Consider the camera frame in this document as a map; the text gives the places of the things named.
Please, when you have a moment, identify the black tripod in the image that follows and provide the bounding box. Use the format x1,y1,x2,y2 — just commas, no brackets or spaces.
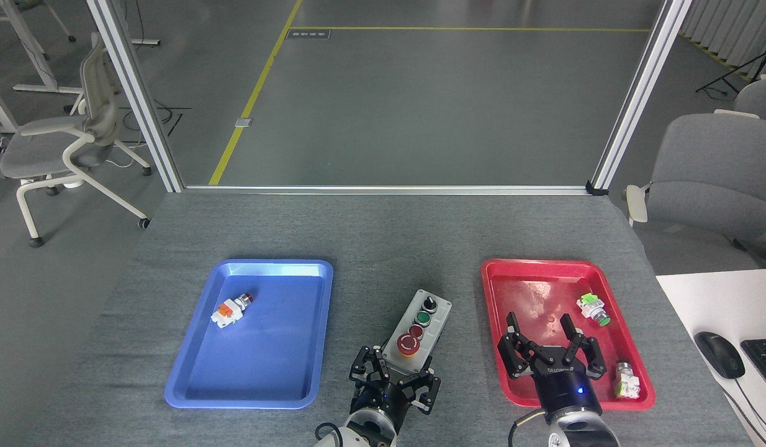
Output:
695,34,766,101

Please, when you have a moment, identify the grey mesh office chair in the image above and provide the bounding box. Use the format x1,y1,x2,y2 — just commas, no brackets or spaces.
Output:
0,32,153,249

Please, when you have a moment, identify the silver and green switch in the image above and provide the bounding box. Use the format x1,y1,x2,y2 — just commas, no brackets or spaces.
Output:
613,361,642,400

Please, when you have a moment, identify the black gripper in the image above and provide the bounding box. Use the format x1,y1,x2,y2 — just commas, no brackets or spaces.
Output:
496,312,608,419
349,345,442,433

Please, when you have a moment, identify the red push button switch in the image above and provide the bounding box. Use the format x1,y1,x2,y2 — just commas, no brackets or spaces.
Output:
210,292,255,329

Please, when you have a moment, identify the silver aluminium rail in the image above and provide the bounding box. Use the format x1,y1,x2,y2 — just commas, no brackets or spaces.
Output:
182,184,592,197

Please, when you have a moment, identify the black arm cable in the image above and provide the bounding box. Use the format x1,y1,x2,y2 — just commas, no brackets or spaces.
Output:
313,422,344,447
508,409,549,447

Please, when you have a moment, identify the grey padded chair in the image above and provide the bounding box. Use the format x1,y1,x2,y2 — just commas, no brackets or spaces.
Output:
732,73,766,124
624,110,766,269

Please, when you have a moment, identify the blue plastic tray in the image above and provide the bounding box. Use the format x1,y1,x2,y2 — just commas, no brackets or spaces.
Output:
164,259,335,411

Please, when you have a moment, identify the white desk frame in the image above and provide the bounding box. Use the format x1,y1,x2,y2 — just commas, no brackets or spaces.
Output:
0,0,162,135

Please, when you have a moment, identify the green push button switch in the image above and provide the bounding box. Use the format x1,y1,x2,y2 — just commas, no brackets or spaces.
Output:
575,292,611,328

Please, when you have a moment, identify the red plastic tray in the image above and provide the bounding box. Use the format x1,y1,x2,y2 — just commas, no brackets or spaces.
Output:
480,258,657,412

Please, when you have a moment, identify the black computer mouse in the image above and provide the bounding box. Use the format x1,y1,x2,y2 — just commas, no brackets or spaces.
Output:
693,331,747,381

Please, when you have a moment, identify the black mouse cable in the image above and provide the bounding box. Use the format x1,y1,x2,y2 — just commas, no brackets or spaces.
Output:
722,376,766,447

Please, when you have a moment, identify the grey felt table cover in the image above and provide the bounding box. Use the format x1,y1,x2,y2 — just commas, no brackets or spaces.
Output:
22,191,757,447

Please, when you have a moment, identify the grey control box with buttons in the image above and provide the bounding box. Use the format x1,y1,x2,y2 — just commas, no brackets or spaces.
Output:
380,289,453,374

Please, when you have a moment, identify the silver aluminium post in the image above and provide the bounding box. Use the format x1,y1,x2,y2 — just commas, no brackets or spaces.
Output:
585,0,695,197
86,0,186,194

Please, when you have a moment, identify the white desk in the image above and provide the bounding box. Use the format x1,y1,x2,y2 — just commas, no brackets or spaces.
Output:
654,268,766,447

